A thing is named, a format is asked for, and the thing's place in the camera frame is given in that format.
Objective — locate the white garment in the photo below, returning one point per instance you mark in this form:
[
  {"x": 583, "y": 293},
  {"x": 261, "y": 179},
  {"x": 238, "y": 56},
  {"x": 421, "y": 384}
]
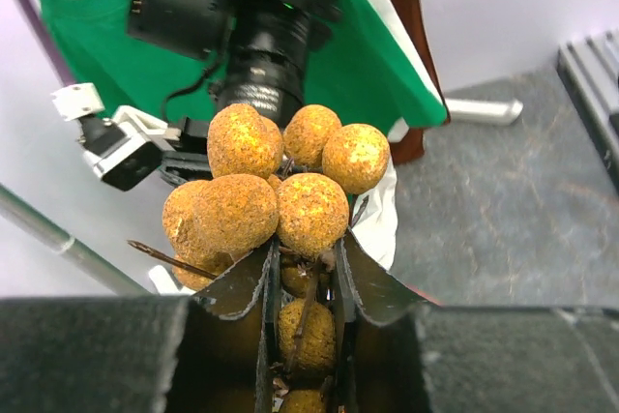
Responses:
[{"x": 375, "y": 83}]

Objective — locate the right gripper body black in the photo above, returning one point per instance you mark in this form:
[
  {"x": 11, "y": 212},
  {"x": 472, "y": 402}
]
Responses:
[{"x": 187, "y": 160}]

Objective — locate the metal clothes rack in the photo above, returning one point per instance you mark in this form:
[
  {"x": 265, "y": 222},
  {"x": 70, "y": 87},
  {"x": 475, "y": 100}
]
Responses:
[{"x": 62, "y": 243}]

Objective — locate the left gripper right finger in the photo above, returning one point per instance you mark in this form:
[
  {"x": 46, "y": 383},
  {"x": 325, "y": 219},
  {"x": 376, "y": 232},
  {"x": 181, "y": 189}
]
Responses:
[{"x": 401, "y": 353}]

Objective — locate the brown longan cluster toy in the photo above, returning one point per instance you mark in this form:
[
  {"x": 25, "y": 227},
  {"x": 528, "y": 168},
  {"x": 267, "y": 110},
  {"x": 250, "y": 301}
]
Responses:
[{"x": 289, "y": 187}]

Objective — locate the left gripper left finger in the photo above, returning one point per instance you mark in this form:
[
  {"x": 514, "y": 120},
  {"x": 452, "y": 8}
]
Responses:
[{"x": 201, "y": 353}]

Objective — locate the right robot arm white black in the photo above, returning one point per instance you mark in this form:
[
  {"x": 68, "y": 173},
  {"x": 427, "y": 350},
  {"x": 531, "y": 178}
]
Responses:
[{"x": 252, "y": 51}]

